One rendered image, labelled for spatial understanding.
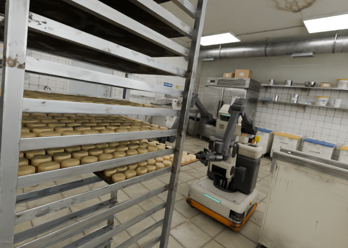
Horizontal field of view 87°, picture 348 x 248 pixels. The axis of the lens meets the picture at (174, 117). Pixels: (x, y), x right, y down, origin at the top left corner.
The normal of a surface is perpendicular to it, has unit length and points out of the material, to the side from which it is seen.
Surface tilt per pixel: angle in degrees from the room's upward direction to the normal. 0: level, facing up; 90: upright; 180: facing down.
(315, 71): 90
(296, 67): 90
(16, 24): 90
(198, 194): 90
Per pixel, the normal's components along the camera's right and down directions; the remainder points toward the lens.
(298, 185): -0.65, -0.02
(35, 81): 0.69, 0.18
